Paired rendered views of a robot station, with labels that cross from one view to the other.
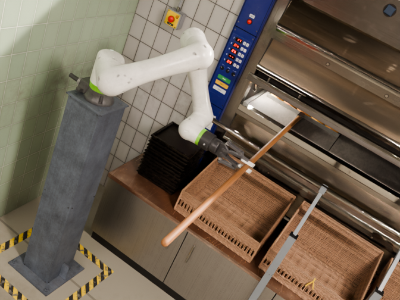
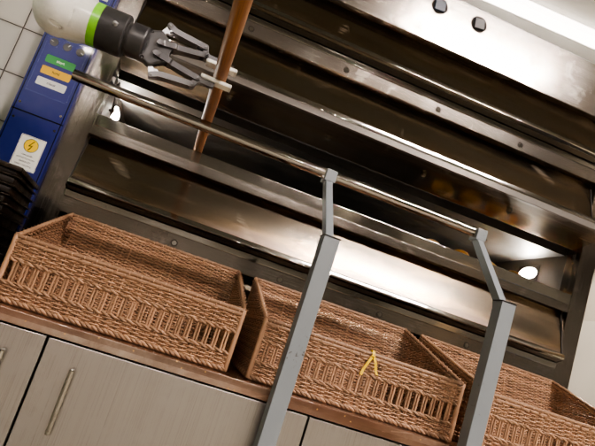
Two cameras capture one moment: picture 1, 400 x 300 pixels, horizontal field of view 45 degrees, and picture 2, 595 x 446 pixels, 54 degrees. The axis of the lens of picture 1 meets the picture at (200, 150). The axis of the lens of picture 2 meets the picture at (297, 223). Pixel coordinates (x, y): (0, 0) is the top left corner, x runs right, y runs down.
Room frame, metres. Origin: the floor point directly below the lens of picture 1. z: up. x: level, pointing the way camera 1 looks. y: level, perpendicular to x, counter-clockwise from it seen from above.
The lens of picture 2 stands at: (0.87, 0.07, 0.70)
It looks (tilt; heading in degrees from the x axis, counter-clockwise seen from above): 11 degrees up; 333
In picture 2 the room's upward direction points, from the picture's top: 18 degrees clockwise
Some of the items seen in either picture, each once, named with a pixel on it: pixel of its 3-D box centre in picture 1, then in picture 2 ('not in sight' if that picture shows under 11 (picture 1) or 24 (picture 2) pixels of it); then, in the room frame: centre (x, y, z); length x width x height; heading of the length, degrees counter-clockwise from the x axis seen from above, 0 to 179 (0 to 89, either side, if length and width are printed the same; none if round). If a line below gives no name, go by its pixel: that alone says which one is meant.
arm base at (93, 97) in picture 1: (91, 87); not in sight; (2.05, 0.60, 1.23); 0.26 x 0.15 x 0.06; 71
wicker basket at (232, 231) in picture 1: (236, 202); (138, 281); (2.45, -0.33, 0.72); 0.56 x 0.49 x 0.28; 72
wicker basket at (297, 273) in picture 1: (322, 259); (340, 349); (2.28, -0.91, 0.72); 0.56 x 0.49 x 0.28; 72
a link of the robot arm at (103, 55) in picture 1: (107, 71); not in sight; (2.02, 0.55, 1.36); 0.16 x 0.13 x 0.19; 26
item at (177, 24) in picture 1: (174, 18); not in sight; (2.92, 0.48, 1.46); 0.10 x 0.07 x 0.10; 74
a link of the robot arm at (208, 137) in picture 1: (208, 140); (115, 34); (2.13, -0.02, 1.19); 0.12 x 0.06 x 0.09; 164
